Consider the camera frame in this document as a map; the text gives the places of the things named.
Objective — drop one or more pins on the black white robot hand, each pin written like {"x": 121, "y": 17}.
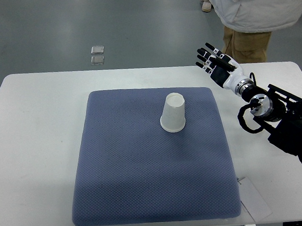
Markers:
{"x": 220, "y": 66}

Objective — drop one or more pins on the person in white jacket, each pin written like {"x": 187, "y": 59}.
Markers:
{"x": 248, "y": 25}

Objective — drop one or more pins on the white shoe far person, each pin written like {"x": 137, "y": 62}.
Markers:
{"x": 206, "y": 6}

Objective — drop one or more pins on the white paper cup on cushion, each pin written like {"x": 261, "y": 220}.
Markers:
{"x": 173, "y": 116}

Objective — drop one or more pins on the white paper tag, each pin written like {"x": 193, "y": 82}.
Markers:
{"x": 253, "y": 201}

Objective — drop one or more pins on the upper metal floor plate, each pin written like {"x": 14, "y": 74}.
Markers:
{"x": 97, "y": 49}

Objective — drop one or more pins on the blue textured cushion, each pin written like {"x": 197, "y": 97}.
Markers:
{"x": 130, "y": 170}

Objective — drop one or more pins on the black table control panel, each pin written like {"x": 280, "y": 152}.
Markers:
{"x": 293, "y": 223}

